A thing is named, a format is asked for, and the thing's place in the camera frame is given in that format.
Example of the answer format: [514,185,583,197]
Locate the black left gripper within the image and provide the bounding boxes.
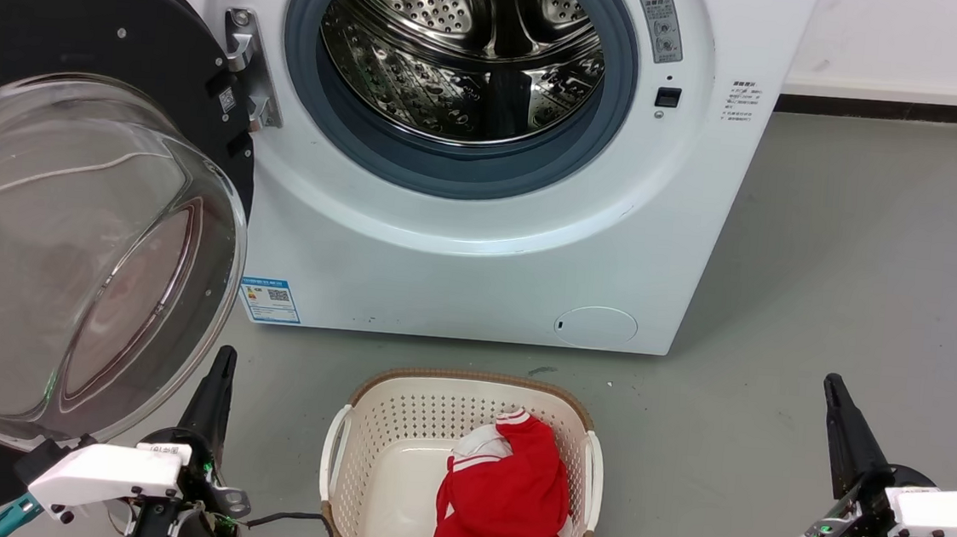
[128,340,263,537]

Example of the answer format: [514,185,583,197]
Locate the washer door glass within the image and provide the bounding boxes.
[0,0,271,537]

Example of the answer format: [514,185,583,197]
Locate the white front-load washing machine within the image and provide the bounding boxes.
[100,0,822,368]

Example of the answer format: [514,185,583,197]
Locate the metal door hinge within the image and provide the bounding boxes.
[215,7,293,135]

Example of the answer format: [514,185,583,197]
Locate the blue energy label sticker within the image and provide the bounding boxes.
[237,277,306,326]

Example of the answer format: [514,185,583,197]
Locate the beige perforated plastic laundry basket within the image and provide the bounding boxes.
[315,360,613,537]

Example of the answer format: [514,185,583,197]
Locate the round white filter cover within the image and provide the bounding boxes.
[553,303,641,353]

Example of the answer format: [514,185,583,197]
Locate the red and white garment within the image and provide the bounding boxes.
[433,403,580,537]

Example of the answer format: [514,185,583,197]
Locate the stainless steel perforated drum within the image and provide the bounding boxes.
[312,0,612,156]

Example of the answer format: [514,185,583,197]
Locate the grey warning sticker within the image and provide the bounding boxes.
[631,0,689,67]

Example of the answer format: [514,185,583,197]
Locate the thin black cable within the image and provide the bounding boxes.
[242,507,338,537]

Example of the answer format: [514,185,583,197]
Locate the teal cable connector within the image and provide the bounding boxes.
[0,490,45,537]

